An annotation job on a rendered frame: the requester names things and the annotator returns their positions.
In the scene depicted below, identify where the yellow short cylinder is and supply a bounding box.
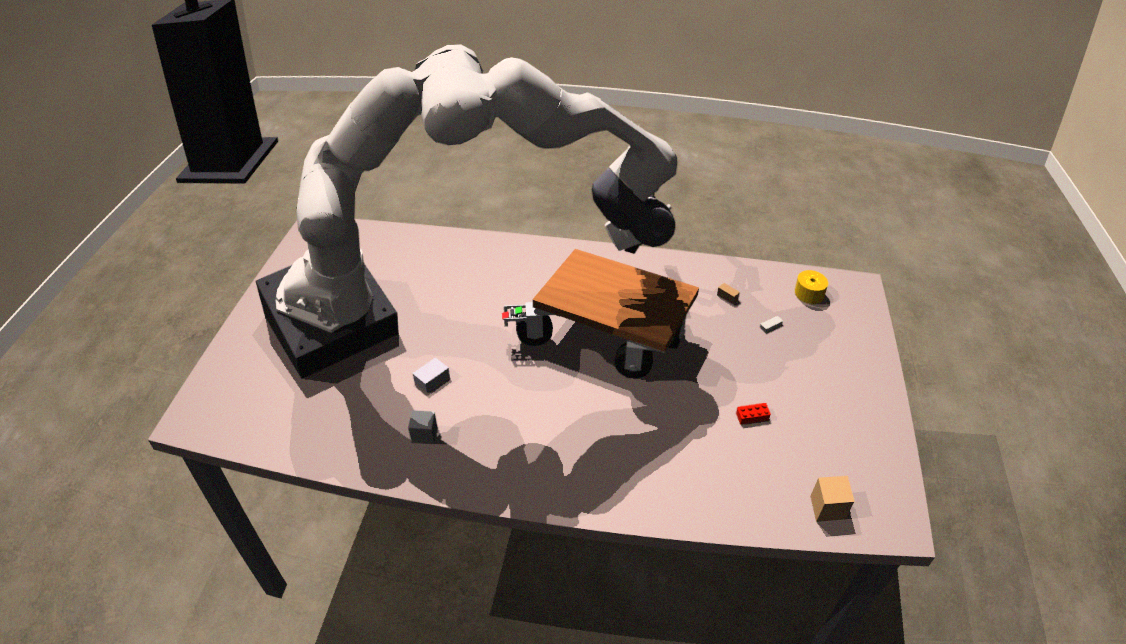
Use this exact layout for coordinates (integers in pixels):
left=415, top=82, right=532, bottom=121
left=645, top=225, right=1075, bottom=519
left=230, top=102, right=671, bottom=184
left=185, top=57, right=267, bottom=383
left=795, top=270, right=828, bottom=304

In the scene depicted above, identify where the wooden wheeled dolly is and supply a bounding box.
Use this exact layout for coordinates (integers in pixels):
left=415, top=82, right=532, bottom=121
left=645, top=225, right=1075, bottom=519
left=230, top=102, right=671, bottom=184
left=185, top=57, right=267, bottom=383
left=502, top=249, right=699, bottom=378

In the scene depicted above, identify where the red toy brick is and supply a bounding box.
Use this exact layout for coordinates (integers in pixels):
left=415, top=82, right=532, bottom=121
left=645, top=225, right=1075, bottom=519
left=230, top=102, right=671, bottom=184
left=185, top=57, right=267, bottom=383
left=736, top=403, right=771, bottom=424

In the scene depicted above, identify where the brown cube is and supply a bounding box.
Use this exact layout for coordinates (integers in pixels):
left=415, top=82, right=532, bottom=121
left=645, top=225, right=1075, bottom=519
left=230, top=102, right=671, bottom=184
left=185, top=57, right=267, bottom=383
left=811, top=476, right=854, bottom=522

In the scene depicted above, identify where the small brown block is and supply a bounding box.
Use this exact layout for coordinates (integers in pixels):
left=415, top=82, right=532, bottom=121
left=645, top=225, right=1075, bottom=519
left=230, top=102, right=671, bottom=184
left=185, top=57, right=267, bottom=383
left=717, top=283, right=740, bottom=304

